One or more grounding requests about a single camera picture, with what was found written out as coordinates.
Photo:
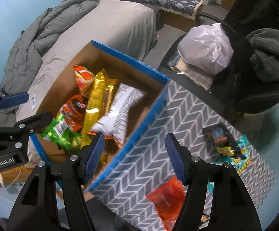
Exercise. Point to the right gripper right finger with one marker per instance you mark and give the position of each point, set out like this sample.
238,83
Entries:
180,158

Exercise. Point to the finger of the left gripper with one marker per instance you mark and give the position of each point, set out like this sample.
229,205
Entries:
36,123
8,101

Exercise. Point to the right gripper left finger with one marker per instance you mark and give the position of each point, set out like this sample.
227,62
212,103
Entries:
89,158

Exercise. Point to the green snack bag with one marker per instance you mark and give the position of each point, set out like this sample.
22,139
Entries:
58,132

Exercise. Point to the white-backed snack bag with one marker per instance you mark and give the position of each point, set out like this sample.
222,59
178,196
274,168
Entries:
114,122

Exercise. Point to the red-orange snack bag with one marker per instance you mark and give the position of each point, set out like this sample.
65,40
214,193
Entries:
168,200

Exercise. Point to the black cartoon snack bag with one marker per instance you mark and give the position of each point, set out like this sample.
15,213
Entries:
223,141

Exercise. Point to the orange Chinese snack bag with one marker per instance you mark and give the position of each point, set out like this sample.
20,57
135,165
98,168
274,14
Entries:
73,111

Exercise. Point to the gold biscuit pack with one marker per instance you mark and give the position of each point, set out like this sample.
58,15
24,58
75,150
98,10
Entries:
100,99

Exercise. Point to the orange noodle snack pack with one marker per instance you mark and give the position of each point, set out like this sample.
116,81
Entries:
84,80

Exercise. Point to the grey quilted duvet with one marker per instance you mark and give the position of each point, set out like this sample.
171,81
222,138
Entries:
25,56

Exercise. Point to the checked seat cushion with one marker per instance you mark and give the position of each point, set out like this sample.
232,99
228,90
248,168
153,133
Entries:
193,73

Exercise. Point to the blue-edged cardboard box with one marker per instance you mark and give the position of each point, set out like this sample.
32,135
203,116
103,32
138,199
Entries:
131,72

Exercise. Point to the white plastic bag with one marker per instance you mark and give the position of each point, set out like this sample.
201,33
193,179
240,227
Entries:
206,47

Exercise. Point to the bed with grey sheet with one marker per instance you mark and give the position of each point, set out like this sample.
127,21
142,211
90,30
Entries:
127,27

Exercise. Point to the grey fleece blanket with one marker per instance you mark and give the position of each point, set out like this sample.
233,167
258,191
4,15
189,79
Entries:
265,58

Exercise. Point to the black office chair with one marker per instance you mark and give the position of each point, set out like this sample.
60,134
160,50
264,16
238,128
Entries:
237,90

